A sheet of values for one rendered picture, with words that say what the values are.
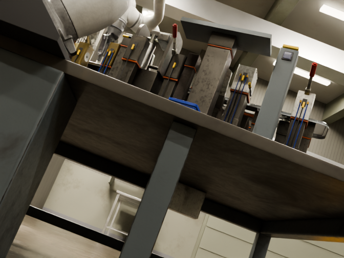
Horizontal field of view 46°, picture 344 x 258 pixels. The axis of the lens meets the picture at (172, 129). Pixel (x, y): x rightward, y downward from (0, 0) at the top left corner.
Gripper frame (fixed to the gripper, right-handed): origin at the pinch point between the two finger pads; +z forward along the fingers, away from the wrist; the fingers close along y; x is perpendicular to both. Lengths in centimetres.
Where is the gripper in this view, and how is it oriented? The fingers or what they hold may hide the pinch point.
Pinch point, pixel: (99, 62)
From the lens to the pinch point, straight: 221.5
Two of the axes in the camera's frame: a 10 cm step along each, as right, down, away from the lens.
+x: -9.1, -2.7, 3.2
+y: 2.2, 3.3, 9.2
